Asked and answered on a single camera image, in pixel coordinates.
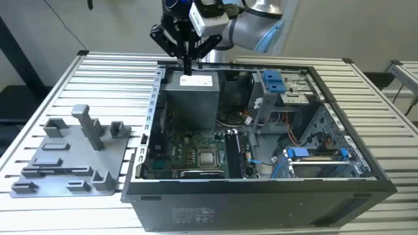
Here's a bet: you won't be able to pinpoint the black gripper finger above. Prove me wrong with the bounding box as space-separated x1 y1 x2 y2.
149 23 188 75
187 35 223 75

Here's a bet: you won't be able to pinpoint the black RAM stick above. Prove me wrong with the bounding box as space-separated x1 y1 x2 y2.
31 166 91 173
235 130 247 179

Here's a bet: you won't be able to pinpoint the black RAM slot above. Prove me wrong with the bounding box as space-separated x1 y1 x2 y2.
232 131 242 179
228 131 239 179
224 131 235 179

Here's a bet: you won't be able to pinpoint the grey power supply unit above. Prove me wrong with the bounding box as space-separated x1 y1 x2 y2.
161 70 220 131

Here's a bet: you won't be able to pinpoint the grey metal drive cage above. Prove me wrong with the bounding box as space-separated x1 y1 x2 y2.
247 70 311 134

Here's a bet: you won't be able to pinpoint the green motherboard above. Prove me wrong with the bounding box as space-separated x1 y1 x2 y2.
143 107 262 180

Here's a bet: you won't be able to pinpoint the CPU socket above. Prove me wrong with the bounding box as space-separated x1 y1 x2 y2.
195 145 220 169

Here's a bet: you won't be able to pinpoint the black metal stand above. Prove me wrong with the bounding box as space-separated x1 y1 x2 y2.
0 14 55 123

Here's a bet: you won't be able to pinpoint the silver CPU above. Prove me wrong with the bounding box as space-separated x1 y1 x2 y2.
199 151 216 165

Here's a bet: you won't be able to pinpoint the blue disk carrier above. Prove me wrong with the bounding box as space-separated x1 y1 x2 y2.
272 146 358 179

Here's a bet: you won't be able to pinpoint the black graphics card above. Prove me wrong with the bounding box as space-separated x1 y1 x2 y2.
179 168 227 180

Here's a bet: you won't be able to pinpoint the grey plastic parts rack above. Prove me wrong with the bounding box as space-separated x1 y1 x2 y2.
9 104 133 198

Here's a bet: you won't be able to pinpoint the aluminium side table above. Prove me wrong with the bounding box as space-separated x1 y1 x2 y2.
382 60 418 98

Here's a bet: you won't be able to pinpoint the black PC case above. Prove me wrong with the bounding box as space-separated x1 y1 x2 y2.
120 60 398 233

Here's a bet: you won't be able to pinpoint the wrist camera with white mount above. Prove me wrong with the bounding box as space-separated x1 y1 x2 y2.
188 0 244 38

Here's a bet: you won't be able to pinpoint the blue plastic drive bracket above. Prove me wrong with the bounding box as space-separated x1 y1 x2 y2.
262 70 286 94

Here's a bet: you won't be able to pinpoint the grey wall conduit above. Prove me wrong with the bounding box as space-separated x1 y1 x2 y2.
280 0 299 56

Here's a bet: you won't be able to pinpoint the thin black wall cable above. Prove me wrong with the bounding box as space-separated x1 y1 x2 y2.
48 0 88 52

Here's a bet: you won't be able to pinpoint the orange wire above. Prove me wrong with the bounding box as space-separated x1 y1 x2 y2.
279 110 299 149

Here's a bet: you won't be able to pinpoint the black wire with blue plug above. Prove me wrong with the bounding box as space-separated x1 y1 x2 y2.
247 158 286 167

